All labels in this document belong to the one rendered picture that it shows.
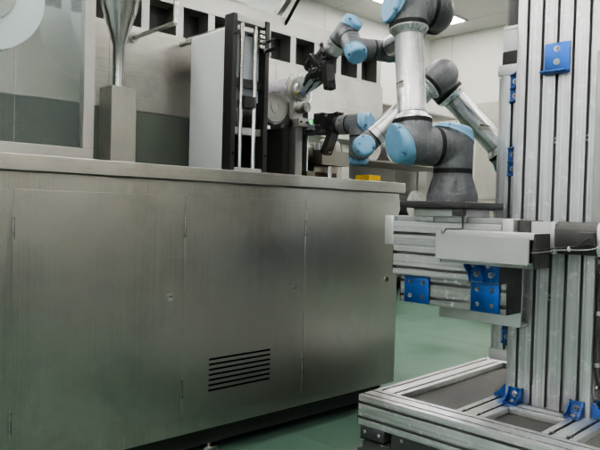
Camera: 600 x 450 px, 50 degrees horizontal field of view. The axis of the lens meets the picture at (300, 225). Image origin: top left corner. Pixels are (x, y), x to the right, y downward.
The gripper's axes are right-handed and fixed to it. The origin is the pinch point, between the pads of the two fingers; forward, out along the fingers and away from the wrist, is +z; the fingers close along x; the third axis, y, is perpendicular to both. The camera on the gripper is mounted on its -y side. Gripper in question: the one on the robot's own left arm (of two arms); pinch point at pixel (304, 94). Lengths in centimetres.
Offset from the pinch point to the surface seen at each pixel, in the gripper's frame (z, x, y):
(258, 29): -16.1, 28.3, 10.3
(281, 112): 8.2, 7.4, -2.9
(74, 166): 4, 103, -43
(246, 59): -8.7, 33.1, 1.5
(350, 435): 52, 6, -117
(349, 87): 18, -66, 36
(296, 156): 15.4, 3.3, -19.2
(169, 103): 31, 38, 20
